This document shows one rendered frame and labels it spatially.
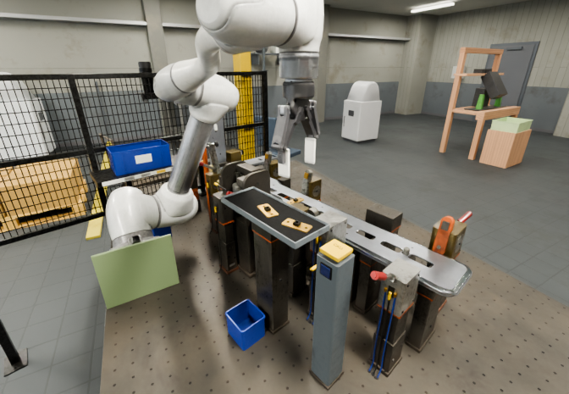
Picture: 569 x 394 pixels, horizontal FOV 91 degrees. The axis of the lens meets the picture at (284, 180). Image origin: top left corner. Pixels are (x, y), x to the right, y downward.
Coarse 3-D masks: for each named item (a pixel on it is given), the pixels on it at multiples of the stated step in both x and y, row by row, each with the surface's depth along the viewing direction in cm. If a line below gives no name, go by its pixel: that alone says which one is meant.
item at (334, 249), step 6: (336, 240) 73; (324, 246) 71; (330, 246) 71; (336, 246) 70; (342, 246) 71; (324, 252) 69; (330, 252) 68; (336, 252) 68; (342, 252) 68; (348, 252) 68; (336, 258) 66; (342, 258) 67
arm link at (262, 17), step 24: (216, 0) 43; (240, 0) 43; (264, 0) 45; (288, 0) 50; (216, 24) 44; (240, 24) 45; (264, 24) 47; (288, 24) 51; (216, 48) 57; (240, 48) 51; (192, 72) 83; (216, 72) 81
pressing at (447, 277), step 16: (272, 192) 139; (288, 192) 139; (320, 208) 123; (336, 208) 124; (352, 224) 111; (368, 224) 111; (352, 240) 101; (368, 240) 101; (384, 240) 101; (400, 240) 101; (368, 256) 94; (384, 256) 92; (400, 256) 92; (416, 256) 93; (432, 256) 92; (432, 272) 85; (448, 272) 85; (464, 272) 85; (432, 288) 79; (448, 288) 79
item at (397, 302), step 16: (384, 272) 76; (400, 272) 76; (416, 272) 76; (384, 288) 77; (400, 288) 74; (416, 288) 79; (384, 304) 79; (400, 304) 75; (384, 320) 80; (400, 320) 80; (384, 336) 83; (400, 336) 84; (384, 352) 84; (400, 352) 88; (384, 368) 86
